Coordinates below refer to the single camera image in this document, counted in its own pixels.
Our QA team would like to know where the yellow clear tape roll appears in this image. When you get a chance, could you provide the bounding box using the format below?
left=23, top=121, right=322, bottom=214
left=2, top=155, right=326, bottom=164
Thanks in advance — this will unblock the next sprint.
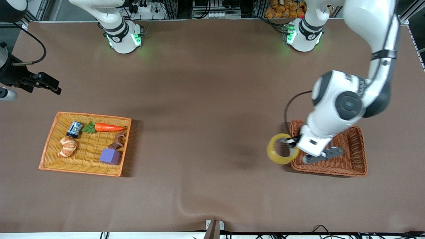
left=267, top=133, right=299, bottom=165

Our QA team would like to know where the brown wicker basket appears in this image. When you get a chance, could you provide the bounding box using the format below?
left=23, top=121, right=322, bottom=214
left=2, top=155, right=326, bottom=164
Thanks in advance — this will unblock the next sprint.
left=289, top=119, right=368, bottom=177

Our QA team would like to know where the small blue can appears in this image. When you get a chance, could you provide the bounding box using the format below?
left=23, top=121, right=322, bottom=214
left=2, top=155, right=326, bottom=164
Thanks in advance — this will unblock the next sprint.
left=66, top=121, right=83, bottom=138

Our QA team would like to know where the toy croissant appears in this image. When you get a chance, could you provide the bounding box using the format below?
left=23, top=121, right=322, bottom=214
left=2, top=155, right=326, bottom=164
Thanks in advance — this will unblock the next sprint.
left=57, top=137, right=78, bottom=158

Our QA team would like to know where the orange woven tray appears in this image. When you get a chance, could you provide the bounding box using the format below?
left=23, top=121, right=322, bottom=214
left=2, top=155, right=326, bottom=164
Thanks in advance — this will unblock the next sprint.
left=39, top=112, right=132, bottom=177

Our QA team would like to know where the toy carrot with leaves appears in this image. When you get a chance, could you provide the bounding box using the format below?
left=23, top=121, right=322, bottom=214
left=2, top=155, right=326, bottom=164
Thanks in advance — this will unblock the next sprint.
left=82, top=122, right=125, bottom=134

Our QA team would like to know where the brown toy figure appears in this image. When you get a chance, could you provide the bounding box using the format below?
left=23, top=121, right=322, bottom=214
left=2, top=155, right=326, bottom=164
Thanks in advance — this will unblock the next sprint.
left=108, top=126, right=128, bottom=150

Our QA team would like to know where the brown table cloth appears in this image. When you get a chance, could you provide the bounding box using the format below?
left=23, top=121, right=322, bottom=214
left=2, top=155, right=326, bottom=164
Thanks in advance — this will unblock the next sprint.
left=0, top=18, right=425, bottom=233

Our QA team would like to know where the purple cube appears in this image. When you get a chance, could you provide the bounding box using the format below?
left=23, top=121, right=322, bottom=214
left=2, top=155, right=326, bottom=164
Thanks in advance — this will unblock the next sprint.
left=99, top=148, right=121, bottom=166

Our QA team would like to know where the white power strip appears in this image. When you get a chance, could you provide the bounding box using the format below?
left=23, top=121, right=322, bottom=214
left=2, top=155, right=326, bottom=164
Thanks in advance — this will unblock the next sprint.
left=128, top=0, right=166, bottom=20

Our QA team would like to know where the bag of orange items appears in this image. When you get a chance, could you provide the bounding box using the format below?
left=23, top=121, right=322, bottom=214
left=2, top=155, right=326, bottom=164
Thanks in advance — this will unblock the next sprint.
left=265, top=0, right=306, bottom=19

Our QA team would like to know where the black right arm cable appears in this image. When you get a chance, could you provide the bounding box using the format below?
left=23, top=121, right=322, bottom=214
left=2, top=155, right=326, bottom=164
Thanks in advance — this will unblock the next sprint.
left=12, top=22, right=47, bottom=66

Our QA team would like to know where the aluminium frame profile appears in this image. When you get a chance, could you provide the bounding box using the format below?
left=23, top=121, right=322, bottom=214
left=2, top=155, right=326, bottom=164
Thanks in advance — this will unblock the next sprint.
left=25, top=0, right=50, bottom=22
left=397, top=0, right=425, bottom=70

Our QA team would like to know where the metal bracket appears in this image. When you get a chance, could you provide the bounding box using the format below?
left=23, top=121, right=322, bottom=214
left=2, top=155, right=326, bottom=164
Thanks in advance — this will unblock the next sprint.
left=203, top=219, right=225, bottom=239

